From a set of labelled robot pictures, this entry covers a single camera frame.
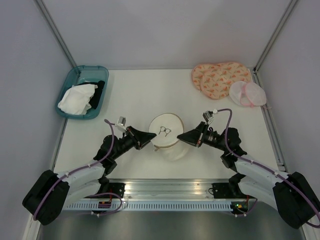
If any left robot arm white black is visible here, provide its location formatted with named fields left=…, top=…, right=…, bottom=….
left=22, top=126, right=157, bottom=226

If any aluminium frame post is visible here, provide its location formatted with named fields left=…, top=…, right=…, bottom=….
left=33, top=0, right=77, bottom=68
left=253, top=0, right=300, bottom=74

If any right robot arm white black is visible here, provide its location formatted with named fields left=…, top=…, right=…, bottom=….
left=177, top=122, right=320, bottom=229

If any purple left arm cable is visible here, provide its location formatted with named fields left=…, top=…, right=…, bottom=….
left=32, top=118, right=123, bottom=222

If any pink trimmed mesh laundry bag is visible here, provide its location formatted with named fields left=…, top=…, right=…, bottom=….
left=229, top=81, right=267, bottom=108

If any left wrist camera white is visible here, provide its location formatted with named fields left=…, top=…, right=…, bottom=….
left=115, top=116, right=127, bottom=133

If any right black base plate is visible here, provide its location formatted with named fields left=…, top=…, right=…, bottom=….
left=207, top=182, right=255, bottom=200

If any black garment in bin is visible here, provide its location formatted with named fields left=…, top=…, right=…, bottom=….
left=89, top=80, right=105, bottom=109

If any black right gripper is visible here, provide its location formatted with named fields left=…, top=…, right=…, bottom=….
left=176, top=121, right=228, bottom=152

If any aluminium front rail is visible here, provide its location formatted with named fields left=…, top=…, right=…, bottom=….
left=34, top=178, right=308, bottom=201

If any orange floral laundry bag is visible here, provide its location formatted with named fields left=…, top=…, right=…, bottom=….
left=191, top=61, right=252, bottom=100

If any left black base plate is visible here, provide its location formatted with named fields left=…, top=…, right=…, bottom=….
left=97, top=182, right=126, bottom=198

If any white cloth in bin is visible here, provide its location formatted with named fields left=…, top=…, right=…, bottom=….
left=57, top=84, right=95, bottom=115

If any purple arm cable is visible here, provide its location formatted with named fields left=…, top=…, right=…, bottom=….
left=211, top=108, right=320, bottom=228
left=32, top=118, right=123, bottom=222

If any right aluminium frame post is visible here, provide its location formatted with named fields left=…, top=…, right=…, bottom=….
left=253, top=0, right=300, bottom=74

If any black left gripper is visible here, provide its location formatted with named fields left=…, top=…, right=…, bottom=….
left=112, top=125, right=157, bottom=160

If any right side aluminium rail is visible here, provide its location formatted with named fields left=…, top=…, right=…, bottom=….
left=251, top=69, right=292, bottom=181

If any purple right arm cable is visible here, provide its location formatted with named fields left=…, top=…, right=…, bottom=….
left=211, top=108, right=320, bottom=228

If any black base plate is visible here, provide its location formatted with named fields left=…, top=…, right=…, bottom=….
left=97, top=182, right=126, bottom=198
left=207, top=182, right=255, bottom=200

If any white slotted cable duct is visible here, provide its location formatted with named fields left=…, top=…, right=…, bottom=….
left=64, top=200, right=232, bottom=212

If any teal plastic bin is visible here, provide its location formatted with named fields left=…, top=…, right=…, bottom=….
left=55, top=65, right=109, bottom=120

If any left aluminium frame post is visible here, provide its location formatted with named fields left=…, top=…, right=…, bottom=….
left=33, top=0, right=77, bottom=68

